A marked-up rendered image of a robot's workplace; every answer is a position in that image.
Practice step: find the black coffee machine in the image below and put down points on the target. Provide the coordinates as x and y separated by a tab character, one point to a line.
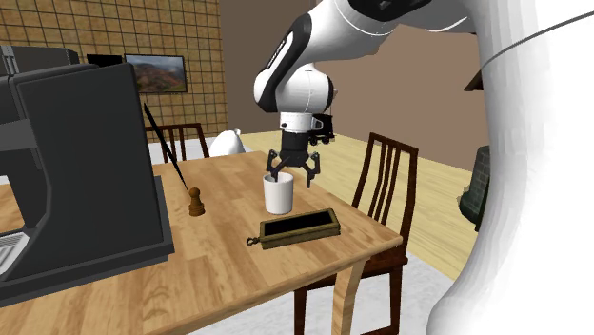
88	162

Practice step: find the dark green basket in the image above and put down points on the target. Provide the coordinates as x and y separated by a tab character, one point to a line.
475	195

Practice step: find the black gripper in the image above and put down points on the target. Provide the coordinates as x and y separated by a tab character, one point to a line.
294	146

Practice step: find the wooden table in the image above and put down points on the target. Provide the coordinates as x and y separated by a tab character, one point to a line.
222	264

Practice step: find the white cup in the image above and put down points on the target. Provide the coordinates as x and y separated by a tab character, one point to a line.
278	195

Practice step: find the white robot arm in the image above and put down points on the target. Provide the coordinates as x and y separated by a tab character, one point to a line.
352	32

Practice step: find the brown wooden pawn figure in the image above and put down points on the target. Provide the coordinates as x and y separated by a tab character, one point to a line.
196	206

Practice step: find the dark wooden chair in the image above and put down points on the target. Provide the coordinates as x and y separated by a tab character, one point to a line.
182	139
371	267

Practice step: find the brown wall shelf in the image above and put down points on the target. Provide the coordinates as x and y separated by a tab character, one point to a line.
475	83

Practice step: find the landscape wall picture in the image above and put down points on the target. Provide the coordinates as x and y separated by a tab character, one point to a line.
158	73

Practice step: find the olive rectangular tray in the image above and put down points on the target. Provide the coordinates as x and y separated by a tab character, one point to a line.
297	228

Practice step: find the thin black stick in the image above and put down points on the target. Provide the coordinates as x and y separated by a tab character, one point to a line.
166	146

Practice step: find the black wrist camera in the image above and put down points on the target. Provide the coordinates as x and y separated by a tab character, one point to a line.
324	127

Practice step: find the white rounded pot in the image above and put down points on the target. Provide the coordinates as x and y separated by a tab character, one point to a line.
226	143

